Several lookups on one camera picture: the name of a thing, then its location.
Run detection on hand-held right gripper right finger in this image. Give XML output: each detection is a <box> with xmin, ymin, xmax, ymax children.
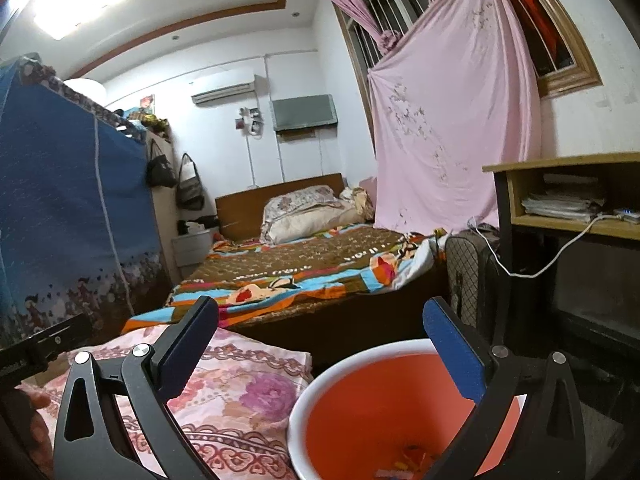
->
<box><xmin>422</xmin><ymin>297</ymin><xmax>587</xmax><ymax>480</ymax></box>

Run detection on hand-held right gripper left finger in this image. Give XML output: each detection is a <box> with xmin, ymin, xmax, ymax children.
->
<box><xmin>51</xmin><ymin>295</ymin><xmax>221</xmax><ymax>480</ymax></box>

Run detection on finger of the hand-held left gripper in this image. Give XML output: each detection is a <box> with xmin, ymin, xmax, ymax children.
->
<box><xmin>22</xmin><ymin>312</ymin><xmax>94</xmax><ymax>372</ymax></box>

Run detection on red basin with white rim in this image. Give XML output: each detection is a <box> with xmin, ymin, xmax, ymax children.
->
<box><xmin>287</xmin><ymin>338</ymin><xmax>532</xmax><ymax>480</ymax></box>

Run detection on person's left hand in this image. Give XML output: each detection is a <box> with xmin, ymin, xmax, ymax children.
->
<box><xmin>12</xmin><ymin>387</ymin><xmax>54</xmax><ymax>467</ymax></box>

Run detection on pink floral quilt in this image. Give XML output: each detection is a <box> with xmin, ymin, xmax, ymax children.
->
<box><xmin>20</xmin><ymin>325</ymin><xmax>314</xmax><ymax>480</ymax></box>

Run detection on brown checkered bag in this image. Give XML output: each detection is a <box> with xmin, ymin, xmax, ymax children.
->
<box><xmin>444</xmin><ymin>230</ymin><xmax>507</xmax><ymax>342</ymax></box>

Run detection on white nightstand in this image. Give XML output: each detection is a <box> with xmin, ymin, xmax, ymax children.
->
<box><xmin>172</xmin><ymin>230</ymin><xmax>217</xmax><ymax>269</ymax></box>

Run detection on beige tall cabinet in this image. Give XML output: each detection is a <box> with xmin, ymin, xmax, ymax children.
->
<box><xmin>145</xmin><ymin>130</ymin><xmax>182</xmax><ymax>286</ymax></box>

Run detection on black cloth pile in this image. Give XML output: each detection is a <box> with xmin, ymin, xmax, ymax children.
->
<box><xmin>177</xmin><ymin>215</ymin><xmax>221</xmax><ymax>236</ymax></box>

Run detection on bed with colourful blanket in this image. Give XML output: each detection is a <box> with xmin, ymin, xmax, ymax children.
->
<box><xmin>215</xmin><ymin>172</ymin><xmax>451</xmax><ymax>377</ymax></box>

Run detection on grey handbag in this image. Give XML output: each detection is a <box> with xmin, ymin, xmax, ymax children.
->
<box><xmin>175</xmin><ymin>152</ymin><xmax>206</xmax><ymax>211</ymax></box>

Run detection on brown colourful patterned blanket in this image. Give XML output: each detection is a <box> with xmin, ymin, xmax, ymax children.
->
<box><xmin>120</xmin><ymin>222</ymin><xmax>449</xmax><ymax>334</ymax></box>

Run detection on beige pillow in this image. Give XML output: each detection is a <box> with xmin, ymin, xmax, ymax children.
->
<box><xmin>262</xmin><ymin>205</ymin><xmax>362</xmax><ymax>246</ymax></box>

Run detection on black handbag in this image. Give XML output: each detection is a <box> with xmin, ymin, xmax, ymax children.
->
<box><xmin>145</xmin><ymin>137</ymin><xmax>177</xmax><ymax>189</ymax></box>

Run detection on yellowish crumpled cloth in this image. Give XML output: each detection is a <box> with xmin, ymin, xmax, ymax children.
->
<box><xmin>350</xmin><ymin>187</ymin><xmax>376</xmax><ymax>224</ymax></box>

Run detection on floral pillow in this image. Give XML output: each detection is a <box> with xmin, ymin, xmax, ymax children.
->
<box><xmin>262</xmin><ymin>185</ymin><xmax>346</xmax><ymax>222</ymax></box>

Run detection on stack of papers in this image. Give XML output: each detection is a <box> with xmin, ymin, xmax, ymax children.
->
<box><xmin>520</xmin><ymin>175</ymin><xmax>609</xmax><ymax>224</ymax></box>

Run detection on wooden desk with shelf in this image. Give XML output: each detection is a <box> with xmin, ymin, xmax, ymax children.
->
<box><xmin>482</xmin><ymin>152</ymin><xmax>640</xmax><ymax>352</ymax></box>

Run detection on white round lampshade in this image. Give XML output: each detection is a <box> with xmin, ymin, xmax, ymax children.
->
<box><xmin>64</xmin><ymin>77</ymin><xmax>106</xmax><ymax>108</ymax></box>

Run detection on pink hanging sheet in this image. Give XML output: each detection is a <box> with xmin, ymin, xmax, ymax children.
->
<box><xmin>367</xmin><ymin>0</ymin><xmax>544</xmax><ymax>237</ymax></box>

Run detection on white air conditioner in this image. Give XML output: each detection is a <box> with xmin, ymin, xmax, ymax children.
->
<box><xmin>191</xmin><ymin>75</ymin><xmax>257</xmax><ymax>107</ymax></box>

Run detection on red hanging cloth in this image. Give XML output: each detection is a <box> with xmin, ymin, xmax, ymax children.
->
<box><xmin>495</xmin><ymin>0</ymin><xmax>577</xmax><ymax>69</ymax></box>

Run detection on pink tied curtain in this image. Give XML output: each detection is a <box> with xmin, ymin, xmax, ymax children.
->
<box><xmin>320</xmin><ymin>0</ymin><xmax>407</xmax><ymax>54</ymax></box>

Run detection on white cable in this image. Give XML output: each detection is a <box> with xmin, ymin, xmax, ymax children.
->
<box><xmin>467</xmin><ymin>212</ymin><xmax>622</xmax><ymax>279</ymax></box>

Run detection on white wall-mounted device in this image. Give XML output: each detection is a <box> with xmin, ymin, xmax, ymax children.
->
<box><xmin>238</xmin><ymin>106</ymin><xmax>262</xmax><ymax>137</ymax></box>

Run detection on grey covered wall unit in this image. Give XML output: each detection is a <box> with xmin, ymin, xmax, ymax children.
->
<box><xmin>270</xmin><ymin>94</ymin><xmax>338</xmax><ymax>134</ymax></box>

